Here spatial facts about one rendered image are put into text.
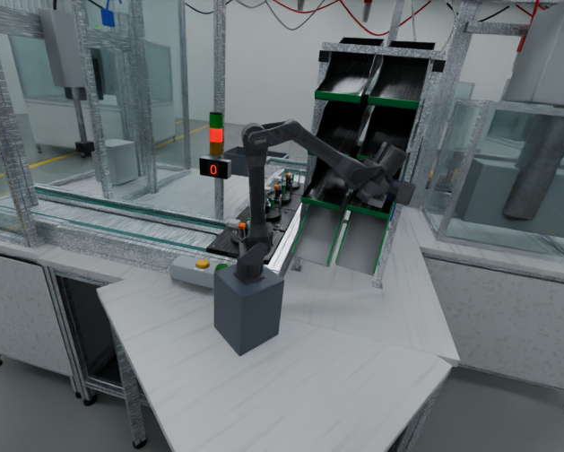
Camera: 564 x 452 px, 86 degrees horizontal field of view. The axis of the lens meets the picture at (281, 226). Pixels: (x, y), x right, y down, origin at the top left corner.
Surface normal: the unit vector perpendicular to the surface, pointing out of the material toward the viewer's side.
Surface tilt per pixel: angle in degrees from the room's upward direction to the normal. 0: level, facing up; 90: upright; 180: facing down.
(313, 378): 0
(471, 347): 90
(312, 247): 45
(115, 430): 0
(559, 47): 90
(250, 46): 90
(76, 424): 0
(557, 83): 90
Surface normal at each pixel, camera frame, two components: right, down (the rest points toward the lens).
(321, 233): -0.22, -0.38
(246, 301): 0.65, 0.38
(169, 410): 0.09, -0.90
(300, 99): -0.07, 0.42
